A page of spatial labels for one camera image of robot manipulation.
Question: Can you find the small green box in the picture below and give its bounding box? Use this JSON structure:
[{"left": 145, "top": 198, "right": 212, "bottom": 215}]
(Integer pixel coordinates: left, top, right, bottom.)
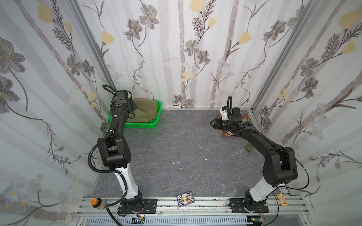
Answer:
[{"left": 245, "top": 144, "right": 254, "bottom": 153}]

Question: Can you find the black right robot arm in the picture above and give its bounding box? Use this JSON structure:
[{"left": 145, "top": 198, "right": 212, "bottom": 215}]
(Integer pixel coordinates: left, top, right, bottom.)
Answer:
[{"left": 210, "top": 96, "right": 302, "bottom": 213}]

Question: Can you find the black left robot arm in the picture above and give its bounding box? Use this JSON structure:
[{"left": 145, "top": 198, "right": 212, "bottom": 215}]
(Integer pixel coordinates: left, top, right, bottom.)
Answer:
[{"left": 87, "top": 85, "right": 145, "bottom": 212}]

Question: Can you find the olive khaki skirt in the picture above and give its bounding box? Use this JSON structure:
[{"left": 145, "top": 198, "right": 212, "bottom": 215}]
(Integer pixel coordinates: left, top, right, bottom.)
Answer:
[{"left": 127, "top": 98, "right": 158, "bottom": 123}]

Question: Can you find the red plaid skirt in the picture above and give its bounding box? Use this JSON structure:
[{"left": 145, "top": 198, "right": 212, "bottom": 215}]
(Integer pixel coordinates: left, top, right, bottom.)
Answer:
[{"left": 221, "top": 117, "right": 256, "bottom": 137}]

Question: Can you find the green plastic basket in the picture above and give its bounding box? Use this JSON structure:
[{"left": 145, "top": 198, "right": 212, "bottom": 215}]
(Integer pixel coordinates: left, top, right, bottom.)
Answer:
[{"left": 108, "top": 99, "right": 162, "bottom": 129}]

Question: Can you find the small wooden block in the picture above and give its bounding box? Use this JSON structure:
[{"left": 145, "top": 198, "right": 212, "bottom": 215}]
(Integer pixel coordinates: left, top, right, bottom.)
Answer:
[{"left": 277, "top": 193, "right": 288, "bottom": 206}]

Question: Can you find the blue patterned card box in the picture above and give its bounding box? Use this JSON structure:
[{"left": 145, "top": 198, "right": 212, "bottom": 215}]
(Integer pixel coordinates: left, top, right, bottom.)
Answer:
[{"left": 176, "top": 191, "right": 195, "bottom": 208}]

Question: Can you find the white slotted cable duct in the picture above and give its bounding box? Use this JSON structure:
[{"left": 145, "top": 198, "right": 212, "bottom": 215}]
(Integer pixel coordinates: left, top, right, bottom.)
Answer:
[{"left": 84, "top": 216, "right": 252, "bottom": 226}]

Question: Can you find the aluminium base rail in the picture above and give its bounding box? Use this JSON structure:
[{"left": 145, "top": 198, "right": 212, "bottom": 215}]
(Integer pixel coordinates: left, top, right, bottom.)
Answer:
[{"left": 76, "top": 197, "right": 304, "bottom": 217}]

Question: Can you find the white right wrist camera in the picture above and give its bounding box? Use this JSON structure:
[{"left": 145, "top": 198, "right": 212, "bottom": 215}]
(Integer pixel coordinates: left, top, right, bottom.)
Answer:
[{"left": 220, "top": 106, "right": 229, "bottom": 121}]

